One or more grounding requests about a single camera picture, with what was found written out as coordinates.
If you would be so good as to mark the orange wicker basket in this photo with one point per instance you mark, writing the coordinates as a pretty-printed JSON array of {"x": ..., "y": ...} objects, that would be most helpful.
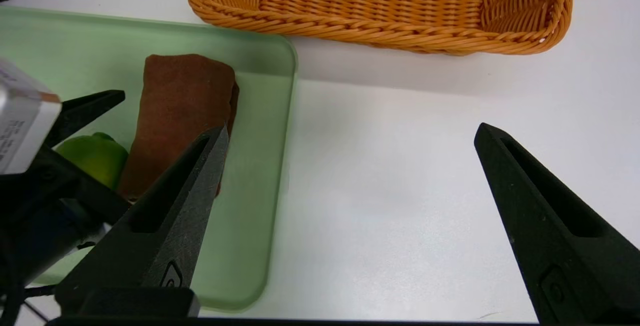
[{"x": 400, "y": 21}]

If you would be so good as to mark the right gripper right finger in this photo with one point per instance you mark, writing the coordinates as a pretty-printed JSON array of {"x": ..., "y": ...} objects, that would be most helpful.
[{"x": 565, "y": 246}]

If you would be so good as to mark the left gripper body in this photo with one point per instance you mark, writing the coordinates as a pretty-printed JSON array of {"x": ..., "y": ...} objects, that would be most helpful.
[{"x": 55, "y": 206}]

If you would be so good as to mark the folded brown towel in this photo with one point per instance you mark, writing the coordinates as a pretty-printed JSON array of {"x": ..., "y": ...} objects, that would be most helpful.
[{"x": 175, "y": 101}]

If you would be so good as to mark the green lime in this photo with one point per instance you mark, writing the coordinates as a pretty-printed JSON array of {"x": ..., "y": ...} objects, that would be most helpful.
[{"x": 95, "y": 158}]

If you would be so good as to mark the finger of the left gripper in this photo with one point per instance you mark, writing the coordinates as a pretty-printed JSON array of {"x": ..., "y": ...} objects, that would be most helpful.
[{"x": 85, "y": 111}]

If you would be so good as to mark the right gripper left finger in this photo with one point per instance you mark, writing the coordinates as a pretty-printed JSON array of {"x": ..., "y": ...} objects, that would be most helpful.
[{"x": 160, "y": 236}]

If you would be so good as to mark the light green plastic tray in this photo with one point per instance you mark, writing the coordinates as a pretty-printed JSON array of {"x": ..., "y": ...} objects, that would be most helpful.
[{"x": 250, "y": 166}]

